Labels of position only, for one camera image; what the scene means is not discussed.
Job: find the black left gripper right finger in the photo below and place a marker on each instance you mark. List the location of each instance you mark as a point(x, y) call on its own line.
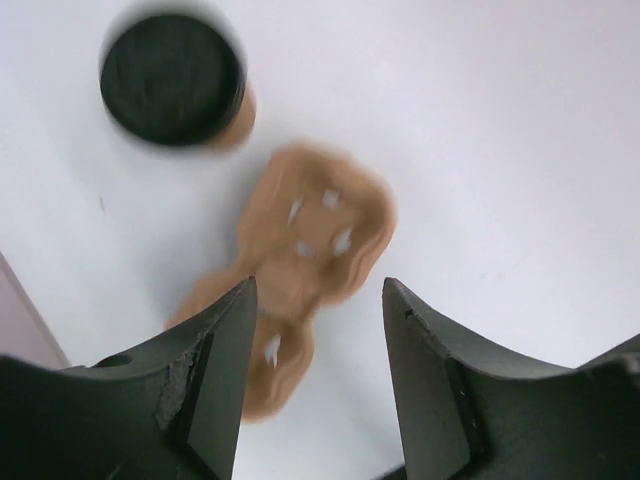
point(469, 408)

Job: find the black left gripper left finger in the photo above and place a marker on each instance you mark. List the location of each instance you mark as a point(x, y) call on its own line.
point(168, 408)

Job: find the brown pulp cup carrier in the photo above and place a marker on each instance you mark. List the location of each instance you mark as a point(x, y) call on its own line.
point(313, 228)

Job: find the brown paper coffee cup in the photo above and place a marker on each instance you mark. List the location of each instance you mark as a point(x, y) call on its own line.
point(240, 127)

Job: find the black plastic cup lid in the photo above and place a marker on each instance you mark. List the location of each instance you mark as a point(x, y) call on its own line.
point(171, 78)

